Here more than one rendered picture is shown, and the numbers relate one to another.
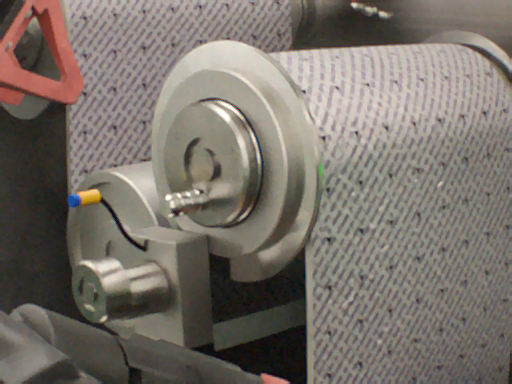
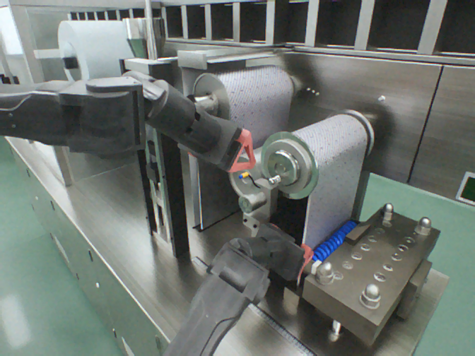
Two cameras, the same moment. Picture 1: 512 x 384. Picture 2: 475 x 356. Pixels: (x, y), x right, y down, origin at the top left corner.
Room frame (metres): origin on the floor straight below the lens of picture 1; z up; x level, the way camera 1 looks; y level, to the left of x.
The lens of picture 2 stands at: (0.17, 0.13, 1.52)
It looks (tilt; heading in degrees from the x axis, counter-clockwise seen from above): 28 degrees down; 0
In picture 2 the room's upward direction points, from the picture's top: straight up
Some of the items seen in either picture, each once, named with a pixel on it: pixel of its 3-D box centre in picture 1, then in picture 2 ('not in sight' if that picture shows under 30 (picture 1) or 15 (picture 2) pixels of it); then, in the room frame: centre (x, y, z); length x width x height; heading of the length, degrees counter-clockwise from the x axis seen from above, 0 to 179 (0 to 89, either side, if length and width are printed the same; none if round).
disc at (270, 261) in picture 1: (230, 160); (287, 166); (0.73, 0.02, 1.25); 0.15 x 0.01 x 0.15; 44
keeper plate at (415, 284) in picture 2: not in sight; (415, 289); (0.65, -0.30, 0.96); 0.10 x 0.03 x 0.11; 134
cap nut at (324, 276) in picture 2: not in sight; (326, 270); (0.63, -0.07, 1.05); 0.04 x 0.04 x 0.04
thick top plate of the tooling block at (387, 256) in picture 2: not in sight; (377, 260); (0.71, -0.22, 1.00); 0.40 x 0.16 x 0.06; 134
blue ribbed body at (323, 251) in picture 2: not in sight; (335, 241); (0.75, -0.13, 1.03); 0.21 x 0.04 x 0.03; 134
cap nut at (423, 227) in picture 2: not in sight; (424, 224); (0.79, -0.37, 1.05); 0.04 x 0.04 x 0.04
